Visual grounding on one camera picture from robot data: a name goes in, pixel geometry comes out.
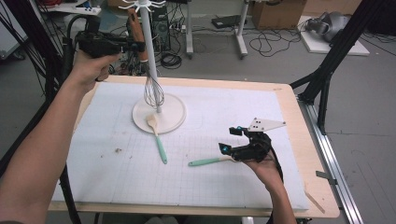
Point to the white round table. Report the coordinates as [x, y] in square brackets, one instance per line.
[71, 9]

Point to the black metal frame post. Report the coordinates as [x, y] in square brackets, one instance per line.
[18, 18]
[342, 40]

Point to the grey metallic machine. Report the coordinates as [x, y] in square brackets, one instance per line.
[333, 25]

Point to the black computer tower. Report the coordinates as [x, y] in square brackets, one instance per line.
[162, 31]

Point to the white floor board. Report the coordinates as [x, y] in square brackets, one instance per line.
[320, 46]

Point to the person's right hand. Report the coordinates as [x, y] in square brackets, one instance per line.
[266, 172]

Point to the person's left hand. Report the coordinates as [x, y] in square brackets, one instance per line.
[90, 70]

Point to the white grid mat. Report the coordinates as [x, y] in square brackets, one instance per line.
[218, 109]

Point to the brown cardboard box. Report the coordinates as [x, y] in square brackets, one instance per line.
[277, 14]

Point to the wide flat cardboard box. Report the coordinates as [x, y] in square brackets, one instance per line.
[333, 6]

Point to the aluminium rail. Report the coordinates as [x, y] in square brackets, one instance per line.
[333, 161]

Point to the thin wooden stick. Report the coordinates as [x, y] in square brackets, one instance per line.
[315, 202]

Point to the grey metal clamp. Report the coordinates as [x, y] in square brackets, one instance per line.
[325, 176]

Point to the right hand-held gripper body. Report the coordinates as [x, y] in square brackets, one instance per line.
[255, 149]

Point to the black flat device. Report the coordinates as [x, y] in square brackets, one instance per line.
[225, 21]

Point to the white desk leg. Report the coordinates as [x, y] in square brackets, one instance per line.
[241, 34]
[189, 31]

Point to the white utensil rack stand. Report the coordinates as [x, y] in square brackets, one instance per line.
[168, 115]

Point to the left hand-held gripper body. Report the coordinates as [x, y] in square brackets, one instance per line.
[96, 43]

